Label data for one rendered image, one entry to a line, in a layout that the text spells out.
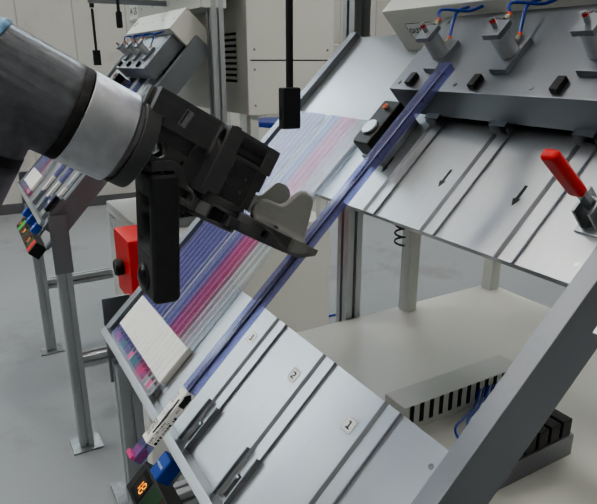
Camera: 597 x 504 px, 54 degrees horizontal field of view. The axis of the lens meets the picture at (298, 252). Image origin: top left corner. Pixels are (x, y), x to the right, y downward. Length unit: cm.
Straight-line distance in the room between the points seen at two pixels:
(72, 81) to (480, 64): 48
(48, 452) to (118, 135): 169
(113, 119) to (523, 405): 39
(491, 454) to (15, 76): 45
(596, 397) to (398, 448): 63
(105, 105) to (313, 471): 38
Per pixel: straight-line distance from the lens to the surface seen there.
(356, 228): 125
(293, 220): 54
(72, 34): 512
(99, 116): 45
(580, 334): 55
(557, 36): 73
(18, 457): 209
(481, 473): 53
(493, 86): 71
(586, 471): 96
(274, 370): 70
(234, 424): 71
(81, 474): 195
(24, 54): 45
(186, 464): 71
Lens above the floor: 116
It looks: 18 degrees down
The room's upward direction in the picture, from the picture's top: straight up
